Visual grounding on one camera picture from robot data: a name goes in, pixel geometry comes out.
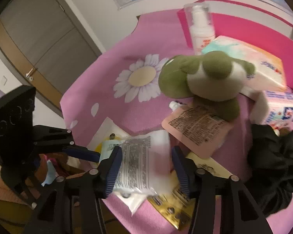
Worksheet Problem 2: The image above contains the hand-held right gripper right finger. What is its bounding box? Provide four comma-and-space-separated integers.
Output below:
171, 146, 274, 234

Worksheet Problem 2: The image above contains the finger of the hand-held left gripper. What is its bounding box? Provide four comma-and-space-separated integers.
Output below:
34, 125, 100, 156
34, 140, 100, 162

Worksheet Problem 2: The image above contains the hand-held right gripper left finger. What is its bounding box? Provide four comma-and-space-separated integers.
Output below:
27, 147, 124, 234

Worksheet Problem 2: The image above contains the clear white cotton packet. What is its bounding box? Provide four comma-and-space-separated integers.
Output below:
98, 130, 176, 199

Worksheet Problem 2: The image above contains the pink spout pouch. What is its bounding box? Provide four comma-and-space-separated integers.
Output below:
161, 101, 235, 159

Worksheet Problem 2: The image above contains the black scrunchie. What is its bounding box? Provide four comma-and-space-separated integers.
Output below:
247, 124, 293, 216

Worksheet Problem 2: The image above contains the green white plush toy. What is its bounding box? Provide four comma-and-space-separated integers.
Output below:
159, 51, 257, 122

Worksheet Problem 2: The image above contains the cream soft piece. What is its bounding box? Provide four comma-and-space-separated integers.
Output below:
242, 88, 269, 125

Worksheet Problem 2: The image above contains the small pink tissue pack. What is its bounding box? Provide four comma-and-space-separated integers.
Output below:
262, 90, 293, 129

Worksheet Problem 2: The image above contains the pink box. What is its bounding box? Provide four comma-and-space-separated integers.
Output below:
177, 0, 293, 54

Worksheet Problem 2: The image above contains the cream yellow packet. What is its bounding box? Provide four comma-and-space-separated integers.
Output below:
88, 117, 132, 161

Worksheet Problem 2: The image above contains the gold packet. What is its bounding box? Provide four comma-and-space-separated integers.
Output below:
146, 151, 235, 231

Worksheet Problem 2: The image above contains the grey brown door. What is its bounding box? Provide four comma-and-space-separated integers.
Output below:
0, 0, 103, 117

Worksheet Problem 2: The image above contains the pastel tissue pack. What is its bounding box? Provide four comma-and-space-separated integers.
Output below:
201, 35, 287, 92

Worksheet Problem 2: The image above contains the white pump bottle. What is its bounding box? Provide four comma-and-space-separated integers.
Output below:
184, 2, 216, 55

